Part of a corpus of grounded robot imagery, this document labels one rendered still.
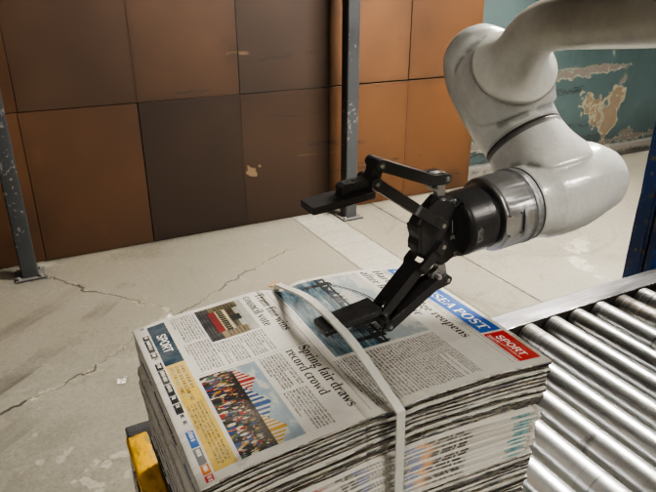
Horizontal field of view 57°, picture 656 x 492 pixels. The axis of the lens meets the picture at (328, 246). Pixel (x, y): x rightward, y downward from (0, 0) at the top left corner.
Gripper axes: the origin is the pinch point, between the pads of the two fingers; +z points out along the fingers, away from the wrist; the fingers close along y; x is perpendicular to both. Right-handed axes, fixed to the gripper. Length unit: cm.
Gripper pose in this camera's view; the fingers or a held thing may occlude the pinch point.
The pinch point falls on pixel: (322, 266)
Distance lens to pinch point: 63.1
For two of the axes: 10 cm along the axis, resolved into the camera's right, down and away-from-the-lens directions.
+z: -8.9, 2.7, -3.8
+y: 0.9, 9.0, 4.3
